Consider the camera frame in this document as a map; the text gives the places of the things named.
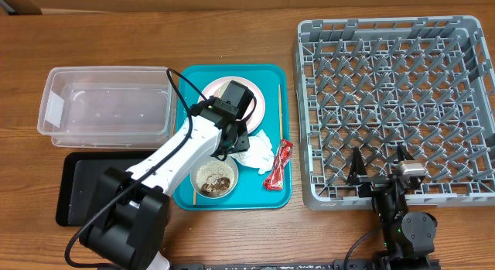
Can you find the clear plastic bin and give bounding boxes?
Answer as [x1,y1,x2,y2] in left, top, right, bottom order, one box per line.
[37,66,176,149]

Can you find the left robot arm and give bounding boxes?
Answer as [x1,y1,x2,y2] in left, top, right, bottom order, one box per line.
[78,80,256,269]

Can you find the grey bowl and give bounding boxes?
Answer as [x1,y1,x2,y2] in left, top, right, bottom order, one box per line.
[190,156,238,199]

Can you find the white napkin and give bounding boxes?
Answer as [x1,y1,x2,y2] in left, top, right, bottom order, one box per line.
[230,130,275,175]

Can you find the pink plate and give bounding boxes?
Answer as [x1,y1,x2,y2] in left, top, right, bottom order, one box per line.
[202,76,266,135]

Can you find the right wooden chopstick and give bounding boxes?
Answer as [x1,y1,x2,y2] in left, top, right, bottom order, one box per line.
[278,85,284,140]

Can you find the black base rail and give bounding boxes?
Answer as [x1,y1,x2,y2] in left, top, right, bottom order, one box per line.
[170,259,441,270]

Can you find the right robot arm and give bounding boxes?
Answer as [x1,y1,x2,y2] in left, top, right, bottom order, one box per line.
[343,145,440,269]

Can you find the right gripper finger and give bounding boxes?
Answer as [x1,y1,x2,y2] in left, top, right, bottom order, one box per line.
[397,145,413,162]
[347,147,367,181]

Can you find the red snack wrapper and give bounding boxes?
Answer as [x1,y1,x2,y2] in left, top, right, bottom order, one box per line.
[263,139,293,191]

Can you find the rice and food scraps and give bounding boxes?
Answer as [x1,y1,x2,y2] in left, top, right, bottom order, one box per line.
[194,160,235,198]

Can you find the black plastic tray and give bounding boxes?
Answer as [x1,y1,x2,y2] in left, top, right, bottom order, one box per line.
[55,150,153,227]

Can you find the grey dishwasher rack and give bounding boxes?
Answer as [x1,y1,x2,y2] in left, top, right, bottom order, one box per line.
[294,15,494,210]

